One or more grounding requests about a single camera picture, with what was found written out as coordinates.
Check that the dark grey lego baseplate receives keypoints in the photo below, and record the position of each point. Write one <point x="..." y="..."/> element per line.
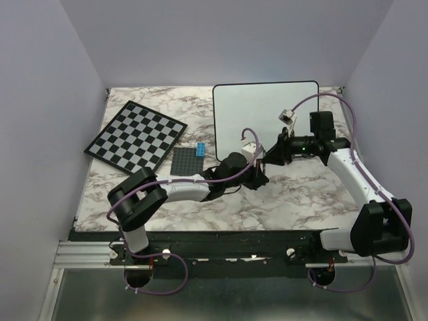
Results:
<point x="185" y="162"/>

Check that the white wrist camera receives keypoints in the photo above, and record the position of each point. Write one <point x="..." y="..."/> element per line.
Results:
<point x="250" y="151"/>
<point x="289" y="118"/>

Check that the aluminium extrusion frame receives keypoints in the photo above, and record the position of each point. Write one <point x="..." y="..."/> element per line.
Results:
<point x="82" y="255"/>

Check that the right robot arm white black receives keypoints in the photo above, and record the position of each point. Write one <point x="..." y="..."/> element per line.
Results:
<point x="379" y="227"/>

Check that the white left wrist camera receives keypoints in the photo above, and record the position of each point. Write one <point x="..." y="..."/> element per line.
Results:
<point x="250" y="151"/>

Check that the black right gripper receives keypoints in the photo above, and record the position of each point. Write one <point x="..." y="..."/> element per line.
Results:
<point x="281" y="149"/>

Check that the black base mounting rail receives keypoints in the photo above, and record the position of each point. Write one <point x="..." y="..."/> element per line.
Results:
<point x="226" y="254"/>

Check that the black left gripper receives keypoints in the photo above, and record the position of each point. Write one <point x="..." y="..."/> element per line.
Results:
<point x="257" y="177"/>

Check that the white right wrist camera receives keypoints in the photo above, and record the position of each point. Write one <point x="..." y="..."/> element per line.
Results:
<point x="289" y="118"/>

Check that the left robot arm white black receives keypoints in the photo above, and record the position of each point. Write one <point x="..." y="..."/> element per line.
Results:
<point x="137" y="199"/>

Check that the blue lego brick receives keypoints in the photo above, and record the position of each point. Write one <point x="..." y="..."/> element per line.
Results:
<point x="200" y="150"/>

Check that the black and silver chessboard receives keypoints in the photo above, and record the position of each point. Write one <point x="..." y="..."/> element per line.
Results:
<point x="136" y="137"/>

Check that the white whiteboard black frame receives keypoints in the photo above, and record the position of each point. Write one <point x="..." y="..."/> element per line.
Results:
<point x="256" y="106"/>

